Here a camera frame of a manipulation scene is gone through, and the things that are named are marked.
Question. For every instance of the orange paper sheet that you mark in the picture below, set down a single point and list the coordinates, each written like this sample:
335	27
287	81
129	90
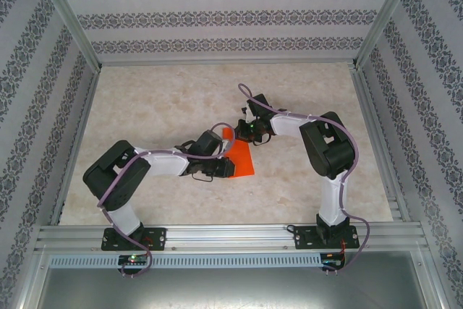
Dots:
244	162

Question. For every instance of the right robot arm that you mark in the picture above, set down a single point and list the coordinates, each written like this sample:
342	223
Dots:
329	150

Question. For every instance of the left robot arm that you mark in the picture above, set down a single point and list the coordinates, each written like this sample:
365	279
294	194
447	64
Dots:
105	164

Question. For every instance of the grey metal sheet panel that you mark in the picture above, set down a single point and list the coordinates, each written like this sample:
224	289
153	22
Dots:
231	291

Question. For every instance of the circuit board with green light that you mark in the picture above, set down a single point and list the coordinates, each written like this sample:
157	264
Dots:
134	260

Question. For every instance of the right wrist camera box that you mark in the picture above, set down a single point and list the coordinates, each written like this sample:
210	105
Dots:
248	113

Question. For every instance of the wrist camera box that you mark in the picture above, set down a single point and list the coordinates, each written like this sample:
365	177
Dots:
248	113
225	145

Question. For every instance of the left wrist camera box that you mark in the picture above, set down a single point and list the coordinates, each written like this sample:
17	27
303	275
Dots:
225	145

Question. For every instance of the aluminium mounting rail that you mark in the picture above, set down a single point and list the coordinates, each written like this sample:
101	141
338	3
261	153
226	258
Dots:
231	236

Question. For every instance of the aluminium back rail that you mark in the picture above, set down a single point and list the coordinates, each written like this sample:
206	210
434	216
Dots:
231	62

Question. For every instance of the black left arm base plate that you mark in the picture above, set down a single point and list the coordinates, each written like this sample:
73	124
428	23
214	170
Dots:
159	238

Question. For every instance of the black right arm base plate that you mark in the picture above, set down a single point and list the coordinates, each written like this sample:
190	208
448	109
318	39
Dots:
303	231

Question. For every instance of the aluminium side rail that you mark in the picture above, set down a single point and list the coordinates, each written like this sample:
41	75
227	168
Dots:
366	106
86	106

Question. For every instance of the aluminium frame post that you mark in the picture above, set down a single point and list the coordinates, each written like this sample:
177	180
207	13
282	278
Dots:
68	16
384	16

